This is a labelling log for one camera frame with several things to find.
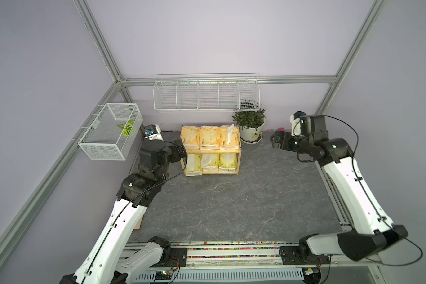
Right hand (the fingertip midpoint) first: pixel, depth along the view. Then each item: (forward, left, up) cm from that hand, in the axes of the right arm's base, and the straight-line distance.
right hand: (280, 138), depth 72 cm
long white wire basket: (+38, +31, -3) cm, 49 cm away
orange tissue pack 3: (+8, +30, -8) cm, 32 cm away
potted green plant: (+27, +7, -17) cm, 33 cm away
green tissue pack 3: (+5, +39, -27) cm, 48 cm away
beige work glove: (-25, +63, -32) cm, 75 cm away
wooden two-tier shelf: (+4, +30, -12) cm, 33 cm away
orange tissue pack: (+7, +20, -7) cm, 23 cm away
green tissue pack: (+6, +21, -27) cm, 34 cm away
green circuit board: (-44, +48, -34) cm, 74 cm away
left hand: (-5, +43, +4) cm, 44 cm away
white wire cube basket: (+10, +77, -8) cm, 78 cm away
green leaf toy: (+10, +68, -3) cm, 69 cm away
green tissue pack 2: (+7, +30, -27) cm, 42 cm away
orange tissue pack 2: (+9, +39, -8) cm, 41 cm away
